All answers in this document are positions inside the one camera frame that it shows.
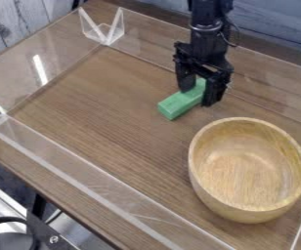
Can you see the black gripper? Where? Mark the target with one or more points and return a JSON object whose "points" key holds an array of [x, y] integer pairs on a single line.
{"points": [[202, 57]]}

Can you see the green rectangular block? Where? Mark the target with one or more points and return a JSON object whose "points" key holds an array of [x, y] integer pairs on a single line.
{"points": [[178, 103]]}

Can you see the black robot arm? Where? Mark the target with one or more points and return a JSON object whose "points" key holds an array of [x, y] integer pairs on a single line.
{"points": [[207, 12]]}

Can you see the brown wooden bowl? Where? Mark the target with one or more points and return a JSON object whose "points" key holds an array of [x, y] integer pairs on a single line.
{"points": [[244, 169]]}

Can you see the black table leg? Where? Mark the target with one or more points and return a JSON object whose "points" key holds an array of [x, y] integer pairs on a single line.
{"points": [[38, 206]]}

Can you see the clear acrylic tray enclosure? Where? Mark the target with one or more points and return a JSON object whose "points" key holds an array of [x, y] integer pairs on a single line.
{"points": [[84, 139]]}

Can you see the black metal bracket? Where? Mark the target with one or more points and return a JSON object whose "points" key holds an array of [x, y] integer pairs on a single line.
{"points": [[47, 238]]}

